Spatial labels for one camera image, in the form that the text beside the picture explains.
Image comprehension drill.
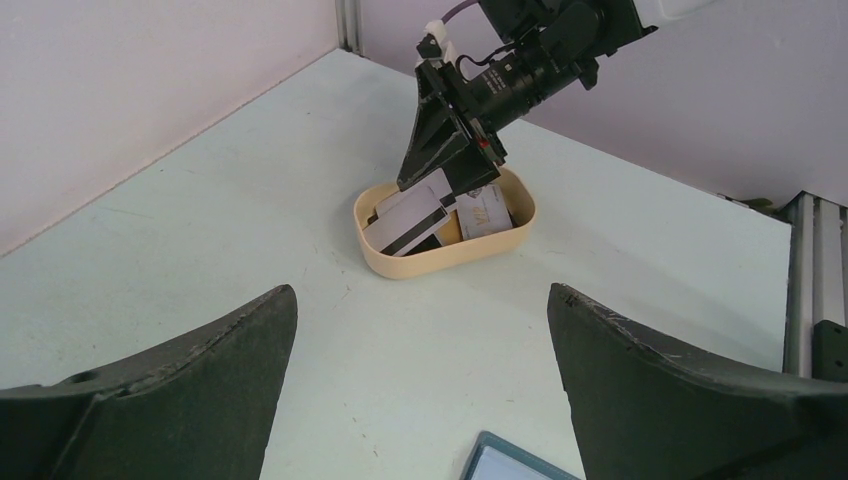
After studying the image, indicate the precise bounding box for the white VIP card in tray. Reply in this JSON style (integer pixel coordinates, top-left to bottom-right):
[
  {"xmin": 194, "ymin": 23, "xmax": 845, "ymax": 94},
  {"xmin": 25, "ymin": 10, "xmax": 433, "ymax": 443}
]
[{"xmin": 456, "ymin": 183, "xmax": 513, "ymax": 241}]

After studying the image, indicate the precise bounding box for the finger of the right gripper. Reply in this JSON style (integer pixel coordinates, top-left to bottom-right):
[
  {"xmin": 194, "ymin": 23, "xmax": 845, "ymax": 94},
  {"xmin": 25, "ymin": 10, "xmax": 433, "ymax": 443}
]
[
  {"xmin": 443, "ymin": 145, "xmax": 503, "ymax": 196},
  {"xmin": 396, "ymin": 94, "xmax": 461, "ymax": 191}
]

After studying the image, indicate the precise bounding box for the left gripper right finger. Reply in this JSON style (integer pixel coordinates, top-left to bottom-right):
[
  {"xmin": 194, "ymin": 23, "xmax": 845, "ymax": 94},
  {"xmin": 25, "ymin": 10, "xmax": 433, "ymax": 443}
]
[{"xmin": 547, "ymin": 283, "xmax": 847, "ymax": 479}]

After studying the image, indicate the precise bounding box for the blue card holder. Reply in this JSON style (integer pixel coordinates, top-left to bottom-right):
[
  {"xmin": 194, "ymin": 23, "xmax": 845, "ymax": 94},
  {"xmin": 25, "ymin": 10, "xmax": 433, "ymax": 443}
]
[{"xmin": 460, "ymin": 431, "xmax": 578, "ymax": 480}]

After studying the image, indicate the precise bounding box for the aluminium frame rail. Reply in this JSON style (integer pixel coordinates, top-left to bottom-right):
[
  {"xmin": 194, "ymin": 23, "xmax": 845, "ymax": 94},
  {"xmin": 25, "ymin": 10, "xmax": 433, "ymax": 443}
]
[{"xmin": 783, "ymin": 192, "xmax": 847, "ymax": 383}]

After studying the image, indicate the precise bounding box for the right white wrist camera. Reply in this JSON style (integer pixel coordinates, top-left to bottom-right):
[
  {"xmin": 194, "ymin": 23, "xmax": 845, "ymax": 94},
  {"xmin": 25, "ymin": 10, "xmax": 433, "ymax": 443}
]
[{"xmin": 415, "ymin": 20, "xmax": 459, "ymax": 67}]

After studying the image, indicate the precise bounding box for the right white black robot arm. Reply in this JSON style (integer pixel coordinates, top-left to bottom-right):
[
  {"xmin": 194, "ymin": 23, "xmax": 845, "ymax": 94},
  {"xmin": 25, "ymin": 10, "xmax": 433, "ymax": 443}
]
[{"xmin": 396, "ymin": 0, "xmax": 705, "ymax": 195}]

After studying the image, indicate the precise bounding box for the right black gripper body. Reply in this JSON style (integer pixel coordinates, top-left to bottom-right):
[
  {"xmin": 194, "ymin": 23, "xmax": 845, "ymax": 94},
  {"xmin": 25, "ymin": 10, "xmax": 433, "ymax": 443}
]
[{"xmin": 415, "ymin": 45, "xmax": 511, "ymax": 166}]

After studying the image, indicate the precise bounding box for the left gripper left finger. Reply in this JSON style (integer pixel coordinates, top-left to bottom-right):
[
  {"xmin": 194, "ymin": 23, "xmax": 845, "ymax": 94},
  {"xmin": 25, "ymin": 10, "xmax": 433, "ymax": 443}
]
[{"xmin": 1, "ymin": 285, "xmax": 298, "ymax": 479}]

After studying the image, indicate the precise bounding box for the beige oval tray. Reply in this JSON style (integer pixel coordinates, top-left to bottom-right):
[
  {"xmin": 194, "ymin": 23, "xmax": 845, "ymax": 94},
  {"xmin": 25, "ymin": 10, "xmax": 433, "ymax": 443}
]
[{"xmin": 353, "ymin": 167, "xmax": 537, "ymax": 280}]

